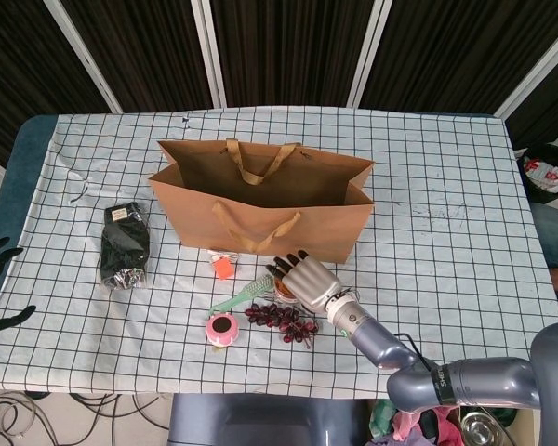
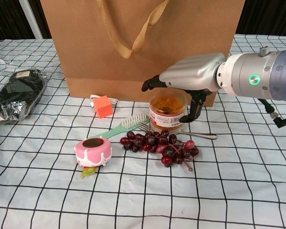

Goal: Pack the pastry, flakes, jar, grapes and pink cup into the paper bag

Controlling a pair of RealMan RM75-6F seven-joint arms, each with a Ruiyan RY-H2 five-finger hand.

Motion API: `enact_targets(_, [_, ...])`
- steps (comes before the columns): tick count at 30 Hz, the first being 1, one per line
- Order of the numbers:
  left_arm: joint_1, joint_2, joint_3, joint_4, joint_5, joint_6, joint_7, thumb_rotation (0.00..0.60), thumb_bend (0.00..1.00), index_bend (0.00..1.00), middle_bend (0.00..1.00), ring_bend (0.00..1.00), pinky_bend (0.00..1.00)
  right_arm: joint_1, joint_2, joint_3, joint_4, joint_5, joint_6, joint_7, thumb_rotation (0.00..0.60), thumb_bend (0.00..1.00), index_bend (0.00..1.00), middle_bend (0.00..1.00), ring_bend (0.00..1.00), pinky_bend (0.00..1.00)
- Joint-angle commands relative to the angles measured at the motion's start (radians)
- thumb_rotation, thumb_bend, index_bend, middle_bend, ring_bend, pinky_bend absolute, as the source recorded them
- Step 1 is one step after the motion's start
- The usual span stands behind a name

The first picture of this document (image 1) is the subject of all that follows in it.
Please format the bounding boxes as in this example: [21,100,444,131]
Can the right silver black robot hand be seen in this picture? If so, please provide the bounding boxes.
[265,249,345,313]

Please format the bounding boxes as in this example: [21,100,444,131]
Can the clear cup orange snack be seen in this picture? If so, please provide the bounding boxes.
[272,273,299,304]

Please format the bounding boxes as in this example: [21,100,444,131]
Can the purple grape bunch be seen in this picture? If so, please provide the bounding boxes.
[245,302,320,350]

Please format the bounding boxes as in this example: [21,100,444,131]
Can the pink toy cake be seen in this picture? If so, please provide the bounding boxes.
[205,312,241,352]

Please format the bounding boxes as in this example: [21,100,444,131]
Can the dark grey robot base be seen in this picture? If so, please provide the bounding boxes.
[166,393,371,446]

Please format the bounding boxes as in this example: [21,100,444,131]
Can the brown paper bag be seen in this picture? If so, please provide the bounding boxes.
[147,138,377,266]

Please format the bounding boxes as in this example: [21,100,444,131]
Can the green scrubbing brush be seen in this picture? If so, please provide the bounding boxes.
[207,273,274,320]

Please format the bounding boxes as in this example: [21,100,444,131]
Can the orange cube charger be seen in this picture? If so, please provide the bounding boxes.
[212,257,237,282]

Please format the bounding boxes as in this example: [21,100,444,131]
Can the black socks in plastic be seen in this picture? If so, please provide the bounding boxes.
[99,201,152,294]

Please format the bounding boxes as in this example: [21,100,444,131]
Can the blue checkered tablecloth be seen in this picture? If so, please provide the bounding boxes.
[0,105,558,400]

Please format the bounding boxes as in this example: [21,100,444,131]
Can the dark slatted partition panel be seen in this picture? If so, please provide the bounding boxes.
[0,0,111,164]
[348,0,558,117]
[495,18,558,150]
[44,0,215,113]
[190,0,376,109]

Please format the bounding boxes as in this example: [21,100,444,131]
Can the colourful clothes pile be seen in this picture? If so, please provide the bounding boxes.
[369,398,464,446]

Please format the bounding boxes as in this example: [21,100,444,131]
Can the metal bowl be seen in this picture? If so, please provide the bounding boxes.
[459,408,506,446]

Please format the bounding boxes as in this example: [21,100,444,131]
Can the green cloth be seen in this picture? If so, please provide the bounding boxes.
[487,408,517,426]

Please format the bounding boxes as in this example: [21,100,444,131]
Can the bystander blue jeans leg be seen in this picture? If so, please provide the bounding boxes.
[529,202,558,270]

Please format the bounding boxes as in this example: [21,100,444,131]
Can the grey floor cable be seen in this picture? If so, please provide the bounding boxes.
[0,392,36,440]

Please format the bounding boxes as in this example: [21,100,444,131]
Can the black floor cable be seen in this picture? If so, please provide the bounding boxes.
[36,392,172,446]

